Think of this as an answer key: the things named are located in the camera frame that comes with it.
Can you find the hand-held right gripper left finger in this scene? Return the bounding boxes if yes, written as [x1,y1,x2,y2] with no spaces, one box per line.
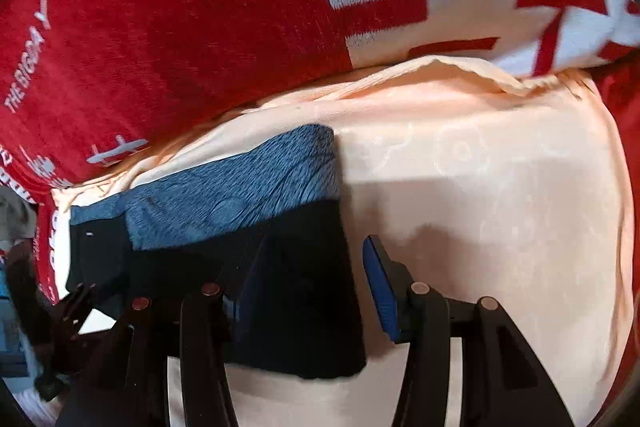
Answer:
[57,234,283,427]

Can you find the black pants with blue stripes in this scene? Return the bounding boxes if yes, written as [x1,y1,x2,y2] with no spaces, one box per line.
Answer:
[66,124,368,380]

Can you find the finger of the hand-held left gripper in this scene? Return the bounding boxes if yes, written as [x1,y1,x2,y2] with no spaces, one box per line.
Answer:
[49,283,101,348]

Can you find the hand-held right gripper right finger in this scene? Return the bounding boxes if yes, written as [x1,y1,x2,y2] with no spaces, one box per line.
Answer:
[362,234,578,427]

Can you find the grey cloth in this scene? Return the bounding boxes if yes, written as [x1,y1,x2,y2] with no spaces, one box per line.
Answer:
[0,189,40,255]

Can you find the cream cloth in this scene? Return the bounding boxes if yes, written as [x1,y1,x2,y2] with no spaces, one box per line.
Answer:
[50,57,637,427]

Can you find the red printed blanket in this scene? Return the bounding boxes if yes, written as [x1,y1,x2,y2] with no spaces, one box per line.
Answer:
[0,0,640,308]

